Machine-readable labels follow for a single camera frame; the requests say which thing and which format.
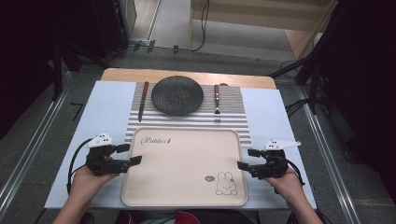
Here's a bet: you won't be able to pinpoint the black metal stand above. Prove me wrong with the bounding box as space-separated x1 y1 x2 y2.
269 0 347 116
46 34 110 101

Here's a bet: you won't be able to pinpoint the person's right hand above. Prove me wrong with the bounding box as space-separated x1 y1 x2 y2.
270 167 304 203

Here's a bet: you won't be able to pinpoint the hanging black cable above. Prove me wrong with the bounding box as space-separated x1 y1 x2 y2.
189 0 210 52

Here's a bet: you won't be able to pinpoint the black floor cables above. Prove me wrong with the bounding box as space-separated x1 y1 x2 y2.
283 97 313 119

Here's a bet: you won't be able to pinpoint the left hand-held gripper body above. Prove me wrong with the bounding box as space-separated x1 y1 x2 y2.
84 132 131 175

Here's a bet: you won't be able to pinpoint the wooden handled fork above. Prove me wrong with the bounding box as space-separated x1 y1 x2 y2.
213 84 222 123

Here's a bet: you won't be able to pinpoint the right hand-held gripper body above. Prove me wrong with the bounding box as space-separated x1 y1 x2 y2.
248 138 303 180

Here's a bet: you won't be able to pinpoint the person's left hand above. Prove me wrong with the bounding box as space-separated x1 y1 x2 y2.
69 165 120 203

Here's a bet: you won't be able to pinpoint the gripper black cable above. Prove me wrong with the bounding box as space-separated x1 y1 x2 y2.
274 159 306 194
65 138 94 195

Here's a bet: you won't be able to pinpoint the metal floor rail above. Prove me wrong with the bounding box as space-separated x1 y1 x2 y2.
294 85 362 224
0 71 75 216

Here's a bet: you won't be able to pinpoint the wooden handled table knife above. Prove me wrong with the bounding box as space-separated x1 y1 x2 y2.
137 81 150 123

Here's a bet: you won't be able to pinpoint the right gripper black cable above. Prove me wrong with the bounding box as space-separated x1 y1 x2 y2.
274 159 306 194

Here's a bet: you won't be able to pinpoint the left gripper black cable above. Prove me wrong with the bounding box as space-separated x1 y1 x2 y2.
65 138 94 195

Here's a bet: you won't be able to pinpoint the white board sheet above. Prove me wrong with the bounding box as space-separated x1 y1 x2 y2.
44 79 318 210

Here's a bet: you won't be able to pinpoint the beige rabbit print tray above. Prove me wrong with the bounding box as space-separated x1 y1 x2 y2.
120 126 249 208

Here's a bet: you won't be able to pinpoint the grey striped placemat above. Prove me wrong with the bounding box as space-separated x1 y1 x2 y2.
124 81 252 147

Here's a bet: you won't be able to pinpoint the light wooden shelf unit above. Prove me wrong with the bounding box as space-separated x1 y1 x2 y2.
189 0 340 61

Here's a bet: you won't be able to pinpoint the black textured round plate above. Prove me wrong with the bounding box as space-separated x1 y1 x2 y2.
150 75 205 117

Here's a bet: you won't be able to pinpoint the person's dark red clothing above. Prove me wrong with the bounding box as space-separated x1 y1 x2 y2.
115 209 261 224

